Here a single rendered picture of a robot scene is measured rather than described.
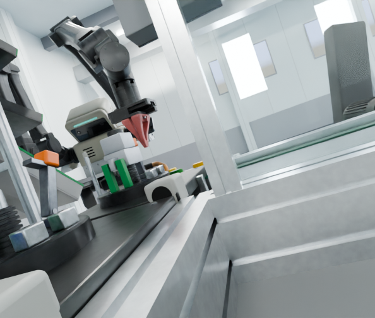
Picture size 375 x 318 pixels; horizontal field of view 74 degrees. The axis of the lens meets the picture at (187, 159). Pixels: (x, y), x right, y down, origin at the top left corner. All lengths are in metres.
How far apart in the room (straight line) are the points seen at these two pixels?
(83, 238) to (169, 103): 9.52
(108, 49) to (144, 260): 0.43
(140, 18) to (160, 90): 9.55
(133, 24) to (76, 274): 0.27
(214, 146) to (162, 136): 9.45
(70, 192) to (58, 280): 0.48
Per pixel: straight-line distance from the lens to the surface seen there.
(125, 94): 0.58
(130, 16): 0.35
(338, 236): 0.30
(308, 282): 0.29
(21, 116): 0.66
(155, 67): 10.09
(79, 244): 0.24
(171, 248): 0.18
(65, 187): 0.66
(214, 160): 0.27
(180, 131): 9.58
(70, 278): 0.18
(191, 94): 0.27
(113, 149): 0.46
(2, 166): 0.60
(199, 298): 0.19
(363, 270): 0.30
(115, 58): 0.53
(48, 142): 1.27
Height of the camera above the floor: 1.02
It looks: 3 degrees down
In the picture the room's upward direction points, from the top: 20 degrees counter-clockwise
